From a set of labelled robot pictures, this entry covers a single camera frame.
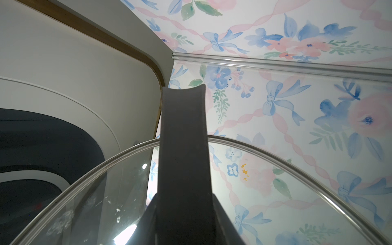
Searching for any right corner aluminium post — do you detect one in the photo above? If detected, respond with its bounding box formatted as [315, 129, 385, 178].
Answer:
[172, 53, 392, 83]

